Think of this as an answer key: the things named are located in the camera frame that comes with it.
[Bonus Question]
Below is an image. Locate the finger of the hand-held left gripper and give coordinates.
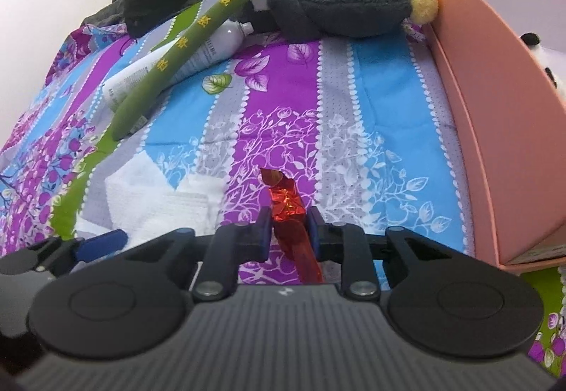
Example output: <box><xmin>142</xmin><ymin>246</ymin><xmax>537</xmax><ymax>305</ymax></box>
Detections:
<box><xmin>40</xmin><ymin>229</ymin><xmax>129</xmax><ymax>275</ymax></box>

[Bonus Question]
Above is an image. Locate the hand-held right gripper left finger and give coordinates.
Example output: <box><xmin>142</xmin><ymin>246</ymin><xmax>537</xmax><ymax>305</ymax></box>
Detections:
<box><xmin>112</xmin><ymin>206</ymin><xmax>272</xmax><ymax>302</ymax></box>

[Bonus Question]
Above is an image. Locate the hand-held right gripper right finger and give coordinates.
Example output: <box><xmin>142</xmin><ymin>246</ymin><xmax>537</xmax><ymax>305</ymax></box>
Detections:
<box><xmin>307</xmin><ymin>206</ymin><xmax>467</xmax><ymax>302</ymax></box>

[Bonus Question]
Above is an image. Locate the shiny red foil packet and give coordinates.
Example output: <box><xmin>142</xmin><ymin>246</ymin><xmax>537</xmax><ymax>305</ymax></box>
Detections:
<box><xmin>260</xmin><ymin>167</ymin><xmax>323</xmax><ymax>284</ymax></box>

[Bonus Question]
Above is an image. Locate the white cloth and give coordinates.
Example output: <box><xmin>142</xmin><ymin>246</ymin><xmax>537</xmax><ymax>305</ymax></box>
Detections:
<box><xmin>105</xmin><ymin>154</ymin><xmax>224</xmax><ymax>250</ymax></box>

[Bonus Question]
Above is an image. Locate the pink cardboard box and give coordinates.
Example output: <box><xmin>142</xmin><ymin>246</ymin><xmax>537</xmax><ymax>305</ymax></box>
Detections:
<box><xmin>424</xmin><ymin>0</ymin><xmax>566</xmax><ymax>272</ymax></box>

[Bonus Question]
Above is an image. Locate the small panda plush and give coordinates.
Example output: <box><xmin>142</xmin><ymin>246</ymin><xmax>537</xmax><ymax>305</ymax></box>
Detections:
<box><xmin>519</xmin><ymin>33</ymin><xmax>566</xmax><ymax>109</ymax></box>

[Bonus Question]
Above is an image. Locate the floral striped bedsheet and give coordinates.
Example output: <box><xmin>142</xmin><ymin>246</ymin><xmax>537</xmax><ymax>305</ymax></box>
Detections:
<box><xmin>0</xmin><ymin>0</ymin><xmax>566</xmax><ymax>378</ymax></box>

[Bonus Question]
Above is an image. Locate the white tube bottle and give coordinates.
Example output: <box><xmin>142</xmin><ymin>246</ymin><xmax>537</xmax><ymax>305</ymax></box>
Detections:
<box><xmin>103</xmin><ymin>22</ymin><xmax>255</xmax><ymax>113</ymax></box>

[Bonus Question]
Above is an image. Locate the green plush stick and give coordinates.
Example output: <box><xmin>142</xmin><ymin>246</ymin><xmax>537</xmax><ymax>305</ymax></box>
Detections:
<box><xmin>108</xmin><ymin>0</ymin><xmax>360</xmax><ymax>142</ymax></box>

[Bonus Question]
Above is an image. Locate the dark grey blanket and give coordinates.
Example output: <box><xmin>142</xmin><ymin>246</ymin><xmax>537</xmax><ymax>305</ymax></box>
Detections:
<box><xmin>82</xmin><ymin>0</ymin><xmax>133</xmax><ymax>27</ymax></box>

